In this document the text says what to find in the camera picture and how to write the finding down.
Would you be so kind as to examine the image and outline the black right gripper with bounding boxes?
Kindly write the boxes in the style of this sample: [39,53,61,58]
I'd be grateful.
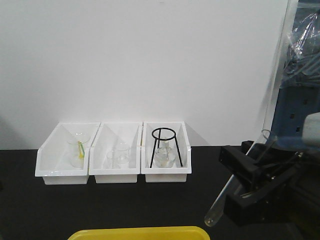
[219,140,320,227]

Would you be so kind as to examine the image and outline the tall clear test tube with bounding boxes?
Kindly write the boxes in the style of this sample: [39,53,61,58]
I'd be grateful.
[204,129,278,227]

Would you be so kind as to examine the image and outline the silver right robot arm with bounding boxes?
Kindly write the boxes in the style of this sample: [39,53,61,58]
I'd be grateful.
[219,113,320,231]

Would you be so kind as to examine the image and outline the yellow plastic tray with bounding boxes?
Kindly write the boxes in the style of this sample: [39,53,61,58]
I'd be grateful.
[69,226,210,240]

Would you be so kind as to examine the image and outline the right white storage bin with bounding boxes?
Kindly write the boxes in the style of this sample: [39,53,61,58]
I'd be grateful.
[140,121,192,183]

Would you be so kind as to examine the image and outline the white storage bin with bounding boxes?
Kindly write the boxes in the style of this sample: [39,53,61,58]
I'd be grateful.
[35,122,101,185]
[140,121,192,183]
[89,122,143,184]

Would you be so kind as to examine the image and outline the blue metal shelf rack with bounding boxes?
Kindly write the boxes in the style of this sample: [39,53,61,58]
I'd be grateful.
[271,1,320,145]

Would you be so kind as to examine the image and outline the glass flask in bin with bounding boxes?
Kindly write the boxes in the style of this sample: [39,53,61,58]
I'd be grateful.
[153,141,176,168]

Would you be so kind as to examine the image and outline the clear plastic bag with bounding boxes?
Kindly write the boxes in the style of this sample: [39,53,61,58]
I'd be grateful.
[280,0,320,88]

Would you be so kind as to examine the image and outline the small glass beakers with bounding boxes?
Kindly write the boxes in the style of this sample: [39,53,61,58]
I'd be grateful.
[107,143,131,169]

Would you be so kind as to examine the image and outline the middle white storage bin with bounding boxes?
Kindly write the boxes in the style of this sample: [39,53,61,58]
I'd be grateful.
[89,122,143,184]

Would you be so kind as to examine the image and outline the left white storage bin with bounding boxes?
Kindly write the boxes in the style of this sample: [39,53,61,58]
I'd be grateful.
[35,122,101,185]

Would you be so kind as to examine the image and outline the black wire tripod stand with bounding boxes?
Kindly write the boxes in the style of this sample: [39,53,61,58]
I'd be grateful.
[149,127,183,169]

